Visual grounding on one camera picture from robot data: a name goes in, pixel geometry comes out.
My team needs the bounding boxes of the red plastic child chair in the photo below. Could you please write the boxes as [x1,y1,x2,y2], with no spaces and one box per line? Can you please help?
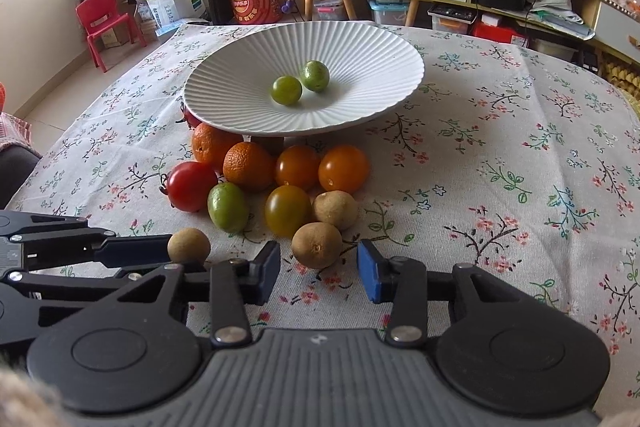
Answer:
[75,0,148,72]

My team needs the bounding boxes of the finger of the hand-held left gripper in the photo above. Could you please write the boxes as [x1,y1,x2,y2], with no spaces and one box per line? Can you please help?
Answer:
[2,263,173,303]
[0,211,171,268]

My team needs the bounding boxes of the dark sofa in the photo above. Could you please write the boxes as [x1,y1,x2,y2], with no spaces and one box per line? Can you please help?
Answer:
[0,144,43,210]

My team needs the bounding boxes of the floral tablecloth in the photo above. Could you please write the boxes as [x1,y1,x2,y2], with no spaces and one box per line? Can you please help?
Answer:
[17,23,640,403]

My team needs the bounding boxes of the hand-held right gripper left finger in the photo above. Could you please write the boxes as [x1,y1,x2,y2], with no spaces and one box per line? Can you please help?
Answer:
[107,241,282,347]

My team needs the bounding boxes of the pink striped cloth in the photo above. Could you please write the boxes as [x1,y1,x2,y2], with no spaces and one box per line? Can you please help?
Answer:
[0,111,33,152]

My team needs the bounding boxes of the dark-lidded clear storage box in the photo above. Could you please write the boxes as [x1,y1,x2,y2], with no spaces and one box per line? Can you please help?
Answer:
[427,4,476,35]

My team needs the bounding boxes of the yellow-brown cherry tomato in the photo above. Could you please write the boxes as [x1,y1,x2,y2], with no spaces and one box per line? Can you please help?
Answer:
[264,185,313,238]

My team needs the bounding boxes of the red flat box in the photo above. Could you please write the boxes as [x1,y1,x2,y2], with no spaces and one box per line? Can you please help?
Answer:
[472,19,531,50]

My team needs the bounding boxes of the person's fuzzy clothing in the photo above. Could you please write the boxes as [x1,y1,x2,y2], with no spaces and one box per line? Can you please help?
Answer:
[0,352,68,427]

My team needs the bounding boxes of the low wooden sideboard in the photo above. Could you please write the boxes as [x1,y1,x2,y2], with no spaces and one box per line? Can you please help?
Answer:
[470,0,640,72]

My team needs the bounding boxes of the elongated green plum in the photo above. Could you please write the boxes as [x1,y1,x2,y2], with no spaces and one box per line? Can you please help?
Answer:
[207,182,250,234]

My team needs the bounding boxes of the red tomato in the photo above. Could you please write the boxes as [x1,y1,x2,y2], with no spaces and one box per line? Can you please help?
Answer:
[176,103,203,130]
[160,161,219,212]

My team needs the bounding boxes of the white ribbed plate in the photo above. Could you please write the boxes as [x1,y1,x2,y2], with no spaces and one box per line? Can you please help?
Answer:
[183,21,426,155]

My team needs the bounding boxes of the orange mandarin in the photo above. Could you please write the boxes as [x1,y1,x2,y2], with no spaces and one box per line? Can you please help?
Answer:
[192,122,241,172]
[222,141,276,192]

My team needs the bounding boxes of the orange cherry tomato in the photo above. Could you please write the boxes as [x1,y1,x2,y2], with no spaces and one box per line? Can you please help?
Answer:
[318,145,371,194]
[275,145,322,190]

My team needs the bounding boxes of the brown longan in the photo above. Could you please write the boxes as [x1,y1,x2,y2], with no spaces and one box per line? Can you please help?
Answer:
[291,222,344,268]
[312,190,359,231]
[167,227,212,266]

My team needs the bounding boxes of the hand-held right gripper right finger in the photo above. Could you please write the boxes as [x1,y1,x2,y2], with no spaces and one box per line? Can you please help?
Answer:
[356,239,506,349]

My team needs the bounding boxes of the blue-lidded clear storage box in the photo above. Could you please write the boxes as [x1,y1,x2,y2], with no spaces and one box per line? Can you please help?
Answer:
[367,0,408,26]

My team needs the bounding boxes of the yellow egg trays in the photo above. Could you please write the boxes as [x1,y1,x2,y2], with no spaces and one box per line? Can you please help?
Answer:
[602,57,640,100]

